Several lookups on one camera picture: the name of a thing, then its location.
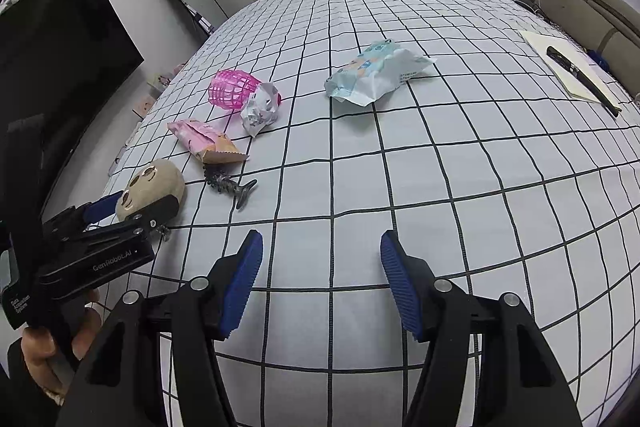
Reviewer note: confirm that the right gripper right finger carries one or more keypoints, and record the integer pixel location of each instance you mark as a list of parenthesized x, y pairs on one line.
[(420, 304)]

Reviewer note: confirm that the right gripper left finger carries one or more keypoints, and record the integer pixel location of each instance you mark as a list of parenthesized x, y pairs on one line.
[(231, 280)]

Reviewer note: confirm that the grey fishbone toy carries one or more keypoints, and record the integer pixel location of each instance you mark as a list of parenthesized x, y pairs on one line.
[(216, 176)]

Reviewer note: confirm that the beige sloth plush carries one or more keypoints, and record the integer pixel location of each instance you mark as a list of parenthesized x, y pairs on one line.
[(152, 183)]

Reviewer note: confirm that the pink snack wrapper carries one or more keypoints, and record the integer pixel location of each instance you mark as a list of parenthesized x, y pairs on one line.
[(204, 142)]

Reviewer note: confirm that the white paper ball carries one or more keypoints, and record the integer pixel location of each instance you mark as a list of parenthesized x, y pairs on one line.
[(261, 108)]

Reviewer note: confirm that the pink plastic shuttlecock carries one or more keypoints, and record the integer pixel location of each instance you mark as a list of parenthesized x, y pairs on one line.
[(231, 88)]

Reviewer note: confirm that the light blue wipes packet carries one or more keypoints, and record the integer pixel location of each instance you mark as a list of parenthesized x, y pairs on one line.
[(376, 71)]

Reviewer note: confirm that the person left hand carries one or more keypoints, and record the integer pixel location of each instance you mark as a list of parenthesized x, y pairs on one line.
[(38, 347)]

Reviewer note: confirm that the black white grid bedsheet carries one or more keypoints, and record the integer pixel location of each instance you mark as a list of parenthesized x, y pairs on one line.
[(484, 166)]

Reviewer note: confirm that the black pen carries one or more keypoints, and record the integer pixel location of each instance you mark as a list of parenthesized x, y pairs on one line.
[(560, 59)]

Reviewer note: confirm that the cream paper notebook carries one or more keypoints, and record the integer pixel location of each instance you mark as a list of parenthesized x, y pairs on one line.
[(572, 86)]

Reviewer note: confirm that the olive green sofa headboard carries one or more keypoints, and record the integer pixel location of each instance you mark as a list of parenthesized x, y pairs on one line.
[(608, 27)]

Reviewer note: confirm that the black wall television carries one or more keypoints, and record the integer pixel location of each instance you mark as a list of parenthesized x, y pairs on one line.
[(62, 60)]

